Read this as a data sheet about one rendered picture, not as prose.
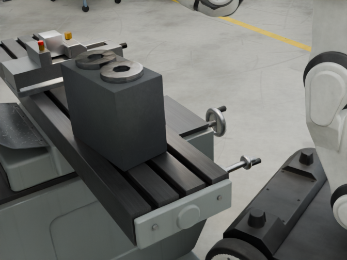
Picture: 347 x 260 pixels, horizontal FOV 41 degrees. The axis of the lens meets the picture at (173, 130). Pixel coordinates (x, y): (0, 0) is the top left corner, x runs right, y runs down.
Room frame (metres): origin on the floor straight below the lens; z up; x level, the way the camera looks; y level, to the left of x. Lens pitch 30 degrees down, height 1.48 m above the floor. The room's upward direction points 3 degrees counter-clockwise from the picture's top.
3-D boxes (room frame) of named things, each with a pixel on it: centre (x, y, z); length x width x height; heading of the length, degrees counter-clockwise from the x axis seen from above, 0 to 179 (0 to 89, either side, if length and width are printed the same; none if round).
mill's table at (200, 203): (1.24, 0.29, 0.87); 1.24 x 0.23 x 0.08; 30
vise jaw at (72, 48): (1.37, 0.30, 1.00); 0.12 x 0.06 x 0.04; 32
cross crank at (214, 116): (1.51, -0.13, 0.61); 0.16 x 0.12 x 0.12; 120
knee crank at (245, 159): (1.41, -0.23, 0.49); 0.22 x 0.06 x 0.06; 120
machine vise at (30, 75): (1.36, 0.32, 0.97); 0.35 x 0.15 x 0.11; 122
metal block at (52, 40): (1.34, 0.35, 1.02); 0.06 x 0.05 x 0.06; 32
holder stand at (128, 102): (0.93, 0.13, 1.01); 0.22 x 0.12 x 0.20; 38
